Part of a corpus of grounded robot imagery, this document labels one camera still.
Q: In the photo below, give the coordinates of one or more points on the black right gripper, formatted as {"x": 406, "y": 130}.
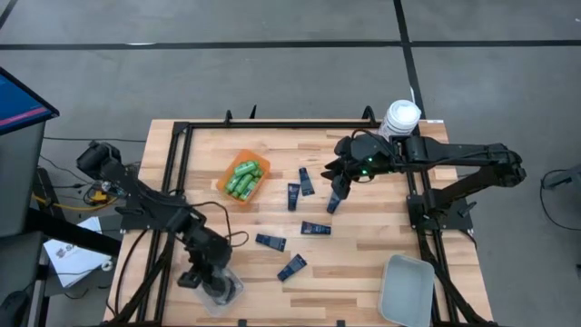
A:
{"x": 367, "y": 152}

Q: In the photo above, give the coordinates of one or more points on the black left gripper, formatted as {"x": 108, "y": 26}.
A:
{"x": 209, "y": 250}

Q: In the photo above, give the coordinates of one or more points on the black item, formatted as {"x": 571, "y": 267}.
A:
{"x": 238, "y": 286}
{"x": 224, "y": 299}

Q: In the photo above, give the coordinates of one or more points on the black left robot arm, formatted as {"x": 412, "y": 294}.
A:
{"x": 136, "y": 191}

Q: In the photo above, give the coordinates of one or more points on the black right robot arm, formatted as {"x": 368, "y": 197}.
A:
{"x": 454, "y": 152}

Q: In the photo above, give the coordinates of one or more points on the clear plastic bin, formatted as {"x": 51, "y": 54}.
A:
{"x": 202, "y": 300}

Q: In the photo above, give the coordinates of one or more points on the white wipes canister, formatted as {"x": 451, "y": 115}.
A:
{"x": 401, "y": 115}

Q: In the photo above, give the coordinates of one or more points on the orange plastic bin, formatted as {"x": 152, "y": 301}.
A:
{"x": 249, "y": 155}

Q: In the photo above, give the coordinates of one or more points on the pale grey plastic bin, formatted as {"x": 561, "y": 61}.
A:
{"x": 406, "y": 293}

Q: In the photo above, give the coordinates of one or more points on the white cardboard box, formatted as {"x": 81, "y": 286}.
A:
{"x": 68, "y": 259}

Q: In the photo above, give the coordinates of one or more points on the black stand beam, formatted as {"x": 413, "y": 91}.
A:
{"x": 72, "y": 231}

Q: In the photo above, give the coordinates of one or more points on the black computer mouse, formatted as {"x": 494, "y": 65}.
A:
{"x": 13, "y": 306}

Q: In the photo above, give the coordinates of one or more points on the blue screen monitor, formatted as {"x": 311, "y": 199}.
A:
{"x": 18, "y": 104}

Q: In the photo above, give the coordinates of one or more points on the black aluminium rig frame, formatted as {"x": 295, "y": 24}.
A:
{"x": 295, "y": 124}

